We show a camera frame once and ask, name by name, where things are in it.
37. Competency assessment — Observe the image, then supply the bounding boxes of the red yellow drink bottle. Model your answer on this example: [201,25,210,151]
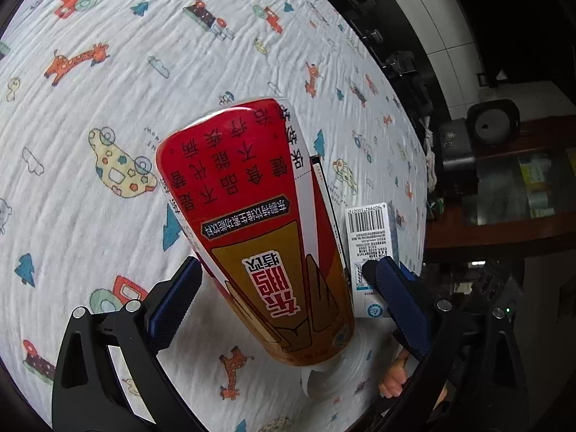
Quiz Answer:
[155,98,354,367]

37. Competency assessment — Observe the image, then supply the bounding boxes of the white blue milk carton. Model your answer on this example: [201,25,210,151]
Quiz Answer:
[346,203,393,319]

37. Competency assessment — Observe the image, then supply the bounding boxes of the thin black box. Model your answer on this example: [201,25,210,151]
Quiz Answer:
[310,154,351,284]

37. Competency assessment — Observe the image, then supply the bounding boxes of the person's right hand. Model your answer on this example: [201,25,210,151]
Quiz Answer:
[378,350,449,411]

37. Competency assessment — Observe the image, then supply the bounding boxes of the wooden side shelf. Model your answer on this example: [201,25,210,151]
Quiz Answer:
[425,115,575,256]

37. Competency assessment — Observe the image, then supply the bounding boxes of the cartoon printed white tablecloth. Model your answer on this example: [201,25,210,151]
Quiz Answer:
[1,0,427,426]

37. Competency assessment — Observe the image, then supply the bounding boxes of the black gas stove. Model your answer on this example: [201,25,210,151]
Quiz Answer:
[328,0,451,130]

